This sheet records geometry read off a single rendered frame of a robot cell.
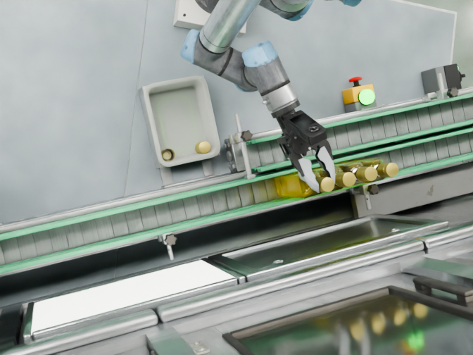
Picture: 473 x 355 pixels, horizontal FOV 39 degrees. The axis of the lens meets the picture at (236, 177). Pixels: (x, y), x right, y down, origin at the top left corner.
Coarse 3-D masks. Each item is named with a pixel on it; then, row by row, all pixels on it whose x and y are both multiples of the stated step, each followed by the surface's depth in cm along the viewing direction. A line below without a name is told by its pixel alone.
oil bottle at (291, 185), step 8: (280, 176) 174; (288, 176) 169; (296, 176) 163; (320, 176) 161; (280, 184) 174; (288, 184) 169; (296, 184) 163; (304, 184) 159; (280, 192) 176; (288, 192) 170; (296, 192) 164; (304, 192) 160; (312, 192) 159; (320, 192) 160
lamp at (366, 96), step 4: (360, 92) 191; (364, 92) 190; (368, 92) 190; (372, 92) 190; (360, 96) 190; (364, 96) 190; (368, 96) 190; (372, 96) 190; (360, 100) 191; (364, 100) 190; (368, 100) 190; (372, 100) 190; (364, 104) 192
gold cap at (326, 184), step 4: (320, 180) 153; (324, 180) 152; (328, 180) 152; (332, 180) 152; (320, 184) 152; (324, 184) 152; (328, 184) 152; (332, 184) 152; (320, 188) 152; (324, 188) 152; (328, 188) 152; (332, 188) 152
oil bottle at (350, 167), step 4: (336, 164) 171; (340, 164) 168; (344, 164) 165; (348, 164) 164; (352, 164) 163; (356, 164) 163; (360, 164) 163; (344, 168) 163; (348, 168) 162; (352, 168) 162; (344, 172) 163; (352, 172) 162; (356, 180) 163; (356, 184) 163
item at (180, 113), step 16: (176, 80) 176; (192, 80) 177; (144, 96) 174; (160, 96) 182; (176, 96) 183; (192, 96) 184; (208, 96) 178; (160, 112) 182; (176, 112) 183; (192, 112) 184; (208, 112) 179; (160, 128) 182; (176, 128) 183; (192, 128) 184; (208, 128) 181; (160, 144) 182; (176, 144) 183; (192, 144) 184; (160, 160) 175; (176, 160) 177; (192, 160) 177
